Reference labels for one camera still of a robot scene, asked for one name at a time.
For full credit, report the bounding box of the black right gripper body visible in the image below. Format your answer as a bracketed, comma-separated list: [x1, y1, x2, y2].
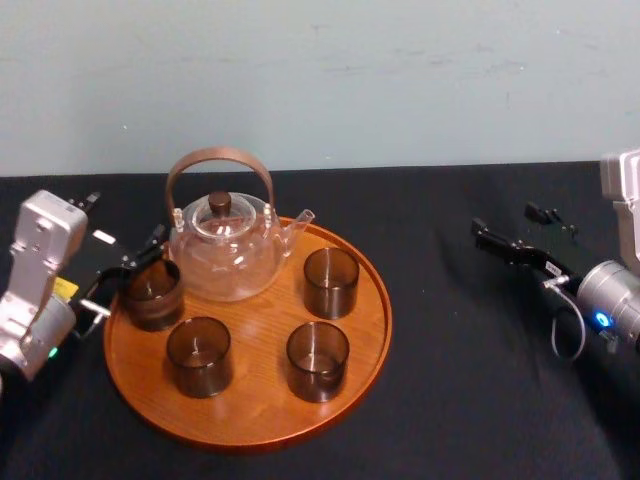
[513, 222, 597, 292]

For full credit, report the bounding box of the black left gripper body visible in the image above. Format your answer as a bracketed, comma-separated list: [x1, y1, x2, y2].
[58, 213, 137, 335]

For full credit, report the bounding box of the smoked glass cup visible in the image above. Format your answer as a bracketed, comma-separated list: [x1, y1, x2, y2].
[285, 320, 351, 404]
[121, 256, 184, 333]
[302, 246, 361, 321]
[165, 315, 233, 400]

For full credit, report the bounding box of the round wooden tray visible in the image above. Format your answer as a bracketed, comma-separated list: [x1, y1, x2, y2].
[103, 215, 394, 449]

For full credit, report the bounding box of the glass teapot lid, brown knob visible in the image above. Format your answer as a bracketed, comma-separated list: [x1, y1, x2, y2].
[192, 191, 257, 237]

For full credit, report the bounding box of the black table cloth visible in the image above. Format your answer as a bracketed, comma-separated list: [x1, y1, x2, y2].
[0, 160, 640, 480]

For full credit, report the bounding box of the right gripper grey cable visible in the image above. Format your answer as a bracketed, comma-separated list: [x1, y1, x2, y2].
[542, 275, 587, 362]

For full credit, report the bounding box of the glass teapot with wooden handle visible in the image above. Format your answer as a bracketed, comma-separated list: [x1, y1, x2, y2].
[164, 145, 317, 303]

